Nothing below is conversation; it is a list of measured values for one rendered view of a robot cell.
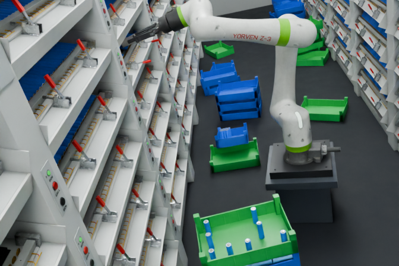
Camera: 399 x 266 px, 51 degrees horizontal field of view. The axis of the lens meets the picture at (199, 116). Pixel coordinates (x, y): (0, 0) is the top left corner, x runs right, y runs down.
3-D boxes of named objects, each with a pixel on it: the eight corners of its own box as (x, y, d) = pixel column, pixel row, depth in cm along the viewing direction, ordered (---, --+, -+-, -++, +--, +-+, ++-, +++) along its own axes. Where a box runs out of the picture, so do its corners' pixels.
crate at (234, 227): (280, 210, 148) (277, 193, 145) (298, 252, 131) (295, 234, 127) (198, 231, 149) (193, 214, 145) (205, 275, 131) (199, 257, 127)
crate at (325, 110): (348, 107, 292) (347, 96, 288) (342, 122, 277) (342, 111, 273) (305, 105, 306) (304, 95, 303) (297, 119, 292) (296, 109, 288)
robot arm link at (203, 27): (268, 34, 185) (275, 12, 177) (274, 50, 177) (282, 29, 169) (186, 29, 178) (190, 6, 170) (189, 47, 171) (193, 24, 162)
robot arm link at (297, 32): (306, 45, 189) (311, 17, 184) (319, 51, 177) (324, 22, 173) (268, 43, 185) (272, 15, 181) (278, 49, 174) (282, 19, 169)
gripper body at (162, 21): (166, 12, 185) (148, 20, 187) (164, 17, 178) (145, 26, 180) (174, 27, 188) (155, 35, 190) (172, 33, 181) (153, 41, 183)
